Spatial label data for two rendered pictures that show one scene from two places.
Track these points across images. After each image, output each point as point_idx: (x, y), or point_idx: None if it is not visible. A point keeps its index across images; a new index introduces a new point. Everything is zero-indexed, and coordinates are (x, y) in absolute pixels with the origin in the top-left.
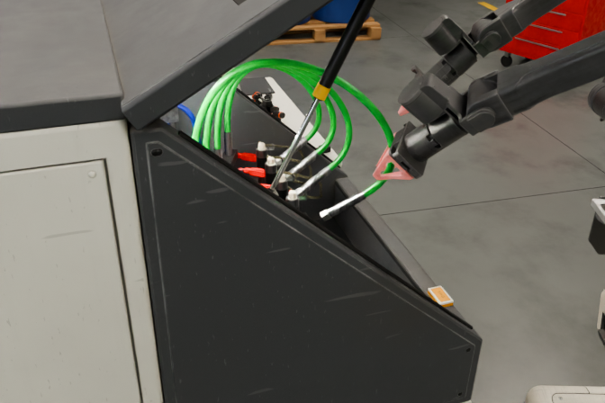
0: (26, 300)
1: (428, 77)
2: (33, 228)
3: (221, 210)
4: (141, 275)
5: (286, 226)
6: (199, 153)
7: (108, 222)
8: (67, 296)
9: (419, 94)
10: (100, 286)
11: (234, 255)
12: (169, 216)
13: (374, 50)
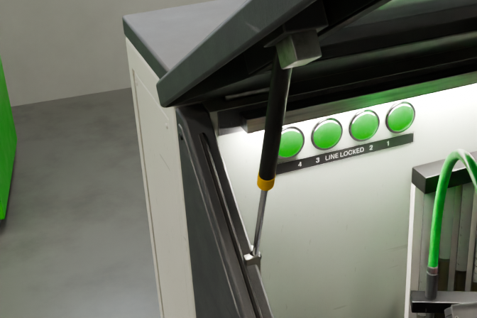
0: (159, 192)
1: (473, 303)
2: (157, 142)
3: (204, 226)
4: (184, 235)
5: (231, 293)
6: (196, 160)
7: (173, 172)
8: (167, 210)
9: (450, 314)
10: (174, 220)
11: (212, 281)
12: (189, 199)
13: None
